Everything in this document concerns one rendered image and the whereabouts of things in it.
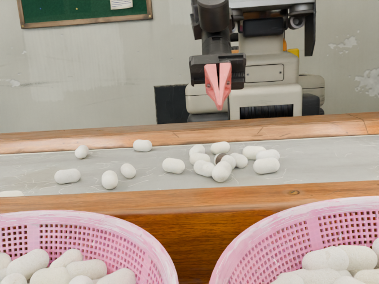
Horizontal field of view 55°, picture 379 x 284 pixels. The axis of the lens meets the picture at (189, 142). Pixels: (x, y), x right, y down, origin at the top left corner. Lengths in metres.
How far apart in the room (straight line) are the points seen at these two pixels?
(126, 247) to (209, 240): 0.08
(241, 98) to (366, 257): 0.86
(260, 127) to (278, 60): 0.50
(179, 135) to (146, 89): 1.94
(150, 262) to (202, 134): 0.44
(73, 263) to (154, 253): 0.07
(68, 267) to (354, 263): 0.21
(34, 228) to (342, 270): 0.25
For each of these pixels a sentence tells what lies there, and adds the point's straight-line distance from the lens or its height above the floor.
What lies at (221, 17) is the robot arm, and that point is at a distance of 0.69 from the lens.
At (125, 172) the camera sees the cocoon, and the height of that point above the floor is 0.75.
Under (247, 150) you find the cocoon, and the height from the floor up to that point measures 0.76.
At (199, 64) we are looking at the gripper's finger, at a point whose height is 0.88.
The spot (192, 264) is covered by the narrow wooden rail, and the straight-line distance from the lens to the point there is 0.34.
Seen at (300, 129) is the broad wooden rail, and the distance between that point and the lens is 0.70.
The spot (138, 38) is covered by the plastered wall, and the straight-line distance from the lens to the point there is 2.61.
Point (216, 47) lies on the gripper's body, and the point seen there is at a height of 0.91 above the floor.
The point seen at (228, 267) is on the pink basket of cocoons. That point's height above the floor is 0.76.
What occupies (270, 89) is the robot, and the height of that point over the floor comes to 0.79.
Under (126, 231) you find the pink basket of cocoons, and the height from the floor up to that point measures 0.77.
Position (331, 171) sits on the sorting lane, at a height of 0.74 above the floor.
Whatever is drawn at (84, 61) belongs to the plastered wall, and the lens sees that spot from 2.71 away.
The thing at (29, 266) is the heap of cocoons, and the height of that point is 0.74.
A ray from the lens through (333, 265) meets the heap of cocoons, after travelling 0.29.
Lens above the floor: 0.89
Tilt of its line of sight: 12 degrees down
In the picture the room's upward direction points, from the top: 4 degrees counter-clockwise
